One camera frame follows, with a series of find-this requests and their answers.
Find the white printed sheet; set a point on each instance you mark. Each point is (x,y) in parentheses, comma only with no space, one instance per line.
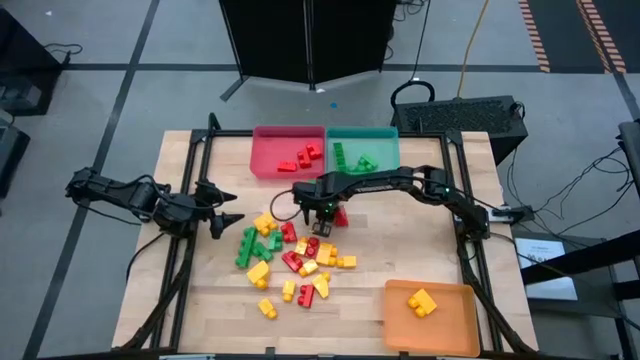
(537,250)

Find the black equipment cabinet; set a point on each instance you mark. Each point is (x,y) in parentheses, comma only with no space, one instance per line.
(25,65)

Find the teal plastic bin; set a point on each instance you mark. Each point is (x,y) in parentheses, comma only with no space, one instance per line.
(385,145)

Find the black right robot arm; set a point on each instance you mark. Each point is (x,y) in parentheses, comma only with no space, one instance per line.
(380,184)

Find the black partition panel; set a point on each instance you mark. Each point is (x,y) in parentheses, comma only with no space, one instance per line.
(350,35)
(270,35)

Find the pink plastic bin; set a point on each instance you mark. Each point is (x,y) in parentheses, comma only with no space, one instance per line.
(270,145)

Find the orange plastic bin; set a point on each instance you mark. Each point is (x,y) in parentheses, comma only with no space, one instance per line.
(450,330)

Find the green toy block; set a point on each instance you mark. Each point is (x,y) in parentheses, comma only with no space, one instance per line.
(262,251)
(275,241)

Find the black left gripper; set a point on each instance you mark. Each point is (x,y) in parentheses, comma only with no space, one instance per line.
(182,215)

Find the yellow sloped toy block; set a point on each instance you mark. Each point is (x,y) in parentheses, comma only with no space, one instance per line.
(321,285)

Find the grey adapter box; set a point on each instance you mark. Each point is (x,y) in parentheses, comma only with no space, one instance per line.
(505,212)

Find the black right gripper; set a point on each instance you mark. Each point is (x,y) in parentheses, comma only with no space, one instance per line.
(317,195)

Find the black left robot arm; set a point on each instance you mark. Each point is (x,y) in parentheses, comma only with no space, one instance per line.
(100,190)

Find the red two-stud block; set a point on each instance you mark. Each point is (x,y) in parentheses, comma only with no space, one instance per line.
(304,159)

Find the black side desk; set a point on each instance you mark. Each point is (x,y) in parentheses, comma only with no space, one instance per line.
(590,257)

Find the black perforated computer case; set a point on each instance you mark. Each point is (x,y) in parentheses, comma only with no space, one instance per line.
(460,117)

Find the long green four-stud block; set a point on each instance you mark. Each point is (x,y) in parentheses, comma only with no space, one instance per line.
(339,156)
(246,247)

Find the large yellow toy block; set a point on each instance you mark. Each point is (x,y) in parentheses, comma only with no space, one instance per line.
(422,302)

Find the dark grey case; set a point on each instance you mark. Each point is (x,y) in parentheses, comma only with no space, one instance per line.
(10,150)

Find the green two-stud block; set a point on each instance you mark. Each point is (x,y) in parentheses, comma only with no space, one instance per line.
(369,161)

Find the red toy block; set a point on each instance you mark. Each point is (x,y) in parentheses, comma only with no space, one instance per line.
(291,260)
(306,295)
(314,150)
(287,166)
(342,219)
(312,246)
(288,232)

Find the small yellow one-stud block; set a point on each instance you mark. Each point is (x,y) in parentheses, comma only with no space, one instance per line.
(301,246)
(288,289)

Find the black metal table frame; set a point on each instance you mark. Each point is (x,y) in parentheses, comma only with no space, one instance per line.
(230,133)

